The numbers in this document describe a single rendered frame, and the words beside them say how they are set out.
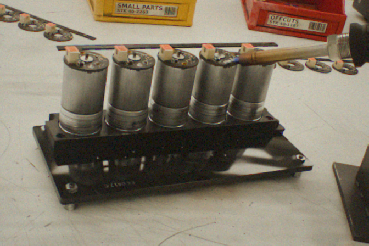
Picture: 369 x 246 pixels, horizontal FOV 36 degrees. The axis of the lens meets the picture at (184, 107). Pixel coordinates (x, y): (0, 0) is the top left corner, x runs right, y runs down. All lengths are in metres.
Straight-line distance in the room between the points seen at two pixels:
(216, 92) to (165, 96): 0.03
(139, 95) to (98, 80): 0.03
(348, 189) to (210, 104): 0.10
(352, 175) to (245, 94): 0.09
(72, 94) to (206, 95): 0.08
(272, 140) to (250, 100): 0.03
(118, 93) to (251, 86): 0.09
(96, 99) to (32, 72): 0.13
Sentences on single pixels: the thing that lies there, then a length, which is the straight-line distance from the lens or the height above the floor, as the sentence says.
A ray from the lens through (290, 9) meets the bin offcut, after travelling 0.60.
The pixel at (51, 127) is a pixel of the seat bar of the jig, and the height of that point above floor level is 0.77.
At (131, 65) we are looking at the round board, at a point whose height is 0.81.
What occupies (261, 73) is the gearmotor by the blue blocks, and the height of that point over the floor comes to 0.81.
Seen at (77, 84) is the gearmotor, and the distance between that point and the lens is 0.31.
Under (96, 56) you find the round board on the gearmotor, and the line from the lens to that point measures 0.32.
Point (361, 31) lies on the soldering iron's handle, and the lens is 0.32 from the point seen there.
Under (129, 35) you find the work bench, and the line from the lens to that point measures 0.53.
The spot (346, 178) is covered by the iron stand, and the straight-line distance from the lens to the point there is 0.38.
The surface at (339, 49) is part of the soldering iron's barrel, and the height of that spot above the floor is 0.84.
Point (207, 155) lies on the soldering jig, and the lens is 0.35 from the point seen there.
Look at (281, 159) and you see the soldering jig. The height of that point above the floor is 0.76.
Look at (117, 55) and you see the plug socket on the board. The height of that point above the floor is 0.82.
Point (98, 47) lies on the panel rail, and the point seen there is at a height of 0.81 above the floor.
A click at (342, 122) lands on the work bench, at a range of 0.46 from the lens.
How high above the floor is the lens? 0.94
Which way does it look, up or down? 28 degrees down
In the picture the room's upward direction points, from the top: 11 degrees clockwise
